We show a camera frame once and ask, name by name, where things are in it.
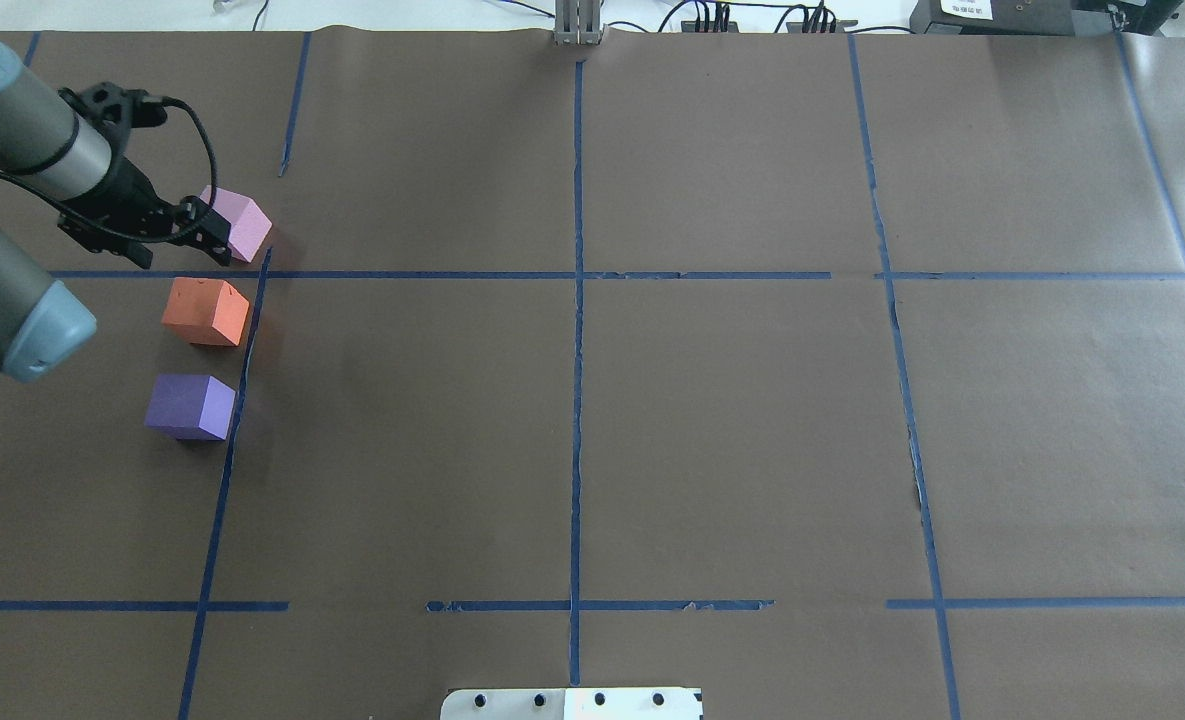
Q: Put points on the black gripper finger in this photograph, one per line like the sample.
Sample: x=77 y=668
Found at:
x=211 y=231

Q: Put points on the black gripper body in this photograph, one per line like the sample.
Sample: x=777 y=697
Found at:
x=131 y=189

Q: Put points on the orange foam cube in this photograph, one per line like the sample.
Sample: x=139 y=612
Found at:
x=205 y=311

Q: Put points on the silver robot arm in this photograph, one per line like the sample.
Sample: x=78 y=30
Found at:
x=68 y=149

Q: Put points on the pink foam cube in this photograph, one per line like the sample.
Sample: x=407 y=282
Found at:
x=250 y=226

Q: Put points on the purple foam cube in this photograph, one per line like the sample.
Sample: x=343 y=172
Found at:
x=191 y=407

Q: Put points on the brown paper table cover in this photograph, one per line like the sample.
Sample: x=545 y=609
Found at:
x=836 y=377

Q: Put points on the black box device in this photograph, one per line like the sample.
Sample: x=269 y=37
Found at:
x=1022 y=18

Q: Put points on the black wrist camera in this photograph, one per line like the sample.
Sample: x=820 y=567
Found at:
x=107 y=105

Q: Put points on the aluminium frame post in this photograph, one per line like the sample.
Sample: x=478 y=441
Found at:
x=578 y=23

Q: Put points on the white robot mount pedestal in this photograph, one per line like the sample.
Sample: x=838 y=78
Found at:
x=574 y=703

